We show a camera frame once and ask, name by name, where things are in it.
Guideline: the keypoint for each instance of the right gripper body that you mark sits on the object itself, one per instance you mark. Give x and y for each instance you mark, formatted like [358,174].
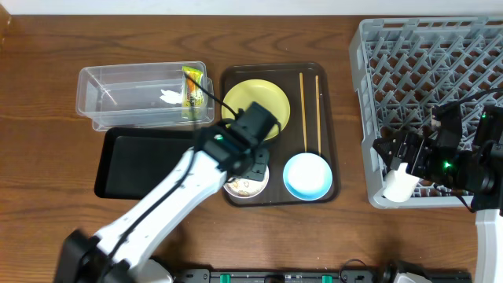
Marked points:
[401,149]

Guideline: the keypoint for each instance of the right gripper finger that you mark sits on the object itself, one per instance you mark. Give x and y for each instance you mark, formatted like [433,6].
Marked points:
[446,121]
[391,149]

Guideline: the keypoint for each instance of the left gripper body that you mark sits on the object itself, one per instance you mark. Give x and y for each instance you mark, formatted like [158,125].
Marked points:
[257,167]

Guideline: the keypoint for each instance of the white cup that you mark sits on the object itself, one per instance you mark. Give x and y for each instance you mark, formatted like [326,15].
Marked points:
[399,184]

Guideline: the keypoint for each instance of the pink bowl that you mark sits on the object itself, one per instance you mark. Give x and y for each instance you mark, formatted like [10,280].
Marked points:
[264,182]

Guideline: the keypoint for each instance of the green yellow snack wrapper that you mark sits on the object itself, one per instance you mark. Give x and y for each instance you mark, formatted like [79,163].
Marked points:
[193,98]

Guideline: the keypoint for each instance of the white tissue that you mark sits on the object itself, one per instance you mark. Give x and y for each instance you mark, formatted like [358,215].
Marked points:
[171,97]

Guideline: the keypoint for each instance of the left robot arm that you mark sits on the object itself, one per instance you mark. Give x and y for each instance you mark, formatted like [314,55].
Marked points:
[122,250]

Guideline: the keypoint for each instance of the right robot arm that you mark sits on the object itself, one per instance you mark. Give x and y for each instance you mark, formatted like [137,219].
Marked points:
[480,172]

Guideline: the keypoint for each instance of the grey dishwasher rack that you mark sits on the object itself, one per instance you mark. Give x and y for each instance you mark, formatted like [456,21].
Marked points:
[401,67]

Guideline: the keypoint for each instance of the food scraps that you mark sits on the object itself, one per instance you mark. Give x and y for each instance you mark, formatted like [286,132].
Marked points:
[245,187]

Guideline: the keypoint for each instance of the blue bowl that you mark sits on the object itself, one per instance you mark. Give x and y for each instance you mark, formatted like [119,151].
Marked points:
[307,176]

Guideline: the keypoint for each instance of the yellow plate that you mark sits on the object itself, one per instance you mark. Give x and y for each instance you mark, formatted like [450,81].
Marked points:
[265,93]

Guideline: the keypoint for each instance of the dark brown serving tray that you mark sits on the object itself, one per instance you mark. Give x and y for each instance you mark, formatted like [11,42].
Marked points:
[286,76]

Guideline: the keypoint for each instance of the left wooden chopstick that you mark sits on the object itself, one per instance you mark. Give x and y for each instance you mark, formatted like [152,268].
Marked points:
[303,110]

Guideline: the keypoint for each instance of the wooden chopstick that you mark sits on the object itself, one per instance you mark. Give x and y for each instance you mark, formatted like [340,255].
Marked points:
[303,110]
[318,113]

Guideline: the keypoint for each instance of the right wooden chopstick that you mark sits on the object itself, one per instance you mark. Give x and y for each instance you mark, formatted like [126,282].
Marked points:
[318,113]

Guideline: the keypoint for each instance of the black plastic tray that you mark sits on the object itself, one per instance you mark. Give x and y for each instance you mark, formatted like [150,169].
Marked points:
[135,160]

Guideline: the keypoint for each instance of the clear plastic bin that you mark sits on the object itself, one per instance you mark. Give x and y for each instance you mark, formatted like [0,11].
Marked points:
[128,95]

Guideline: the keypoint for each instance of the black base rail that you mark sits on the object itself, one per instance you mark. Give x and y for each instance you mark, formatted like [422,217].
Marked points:
[353,271]

